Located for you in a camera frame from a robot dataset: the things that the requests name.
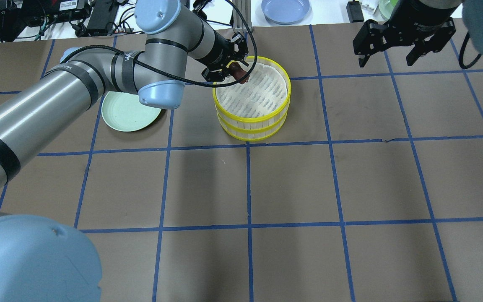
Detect blue plate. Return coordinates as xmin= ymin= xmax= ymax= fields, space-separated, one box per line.
xmin=260 ymin=0 xmax=311 ymax=25

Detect black power adapter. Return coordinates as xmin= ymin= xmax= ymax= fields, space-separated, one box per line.
xmin=346 ymin=0 xmax=365 ymax=23

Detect yellow steamer tier centre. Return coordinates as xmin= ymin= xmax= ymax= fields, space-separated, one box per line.
xmin=217 ymin=112 xmax=288 ymax=142

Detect brown steamed bun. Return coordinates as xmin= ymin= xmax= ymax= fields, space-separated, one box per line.
xmin=228 ymin=61 xmax=249 ymax=84

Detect light green plate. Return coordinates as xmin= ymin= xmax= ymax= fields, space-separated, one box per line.
xmin=100 ymin=91 xmax=162 ymax=132

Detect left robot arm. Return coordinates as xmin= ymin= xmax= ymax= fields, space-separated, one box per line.
xmin=0 ymin=0 xmax=256 ymax=302

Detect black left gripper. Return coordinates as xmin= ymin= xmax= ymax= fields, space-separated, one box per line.
xmin=202 ymin=33 xmax=249 ymax=83

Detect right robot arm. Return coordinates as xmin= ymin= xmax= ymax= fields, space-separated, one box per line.
xmin=353 ymin=0 xmax=483 ymax=69

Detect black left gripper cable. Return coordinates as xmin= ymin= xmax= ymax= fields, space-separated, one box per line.
xmin=63 ymin=0 xmax=259 ymax=89

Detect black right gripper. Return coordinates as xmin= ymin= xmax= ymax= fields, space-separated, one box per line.
xmin=353 ymin=0 xmax=457 ymax=68

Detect aluminium frame post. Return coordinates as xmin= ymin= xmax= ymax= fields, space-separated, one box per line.
xmin=231 ymin=0 xmax=253 ymax=32

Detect black electronics box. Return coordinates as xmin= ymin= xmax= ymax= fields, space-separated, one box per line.
xmin=86 ymin=0 xmax=119 ymax=36

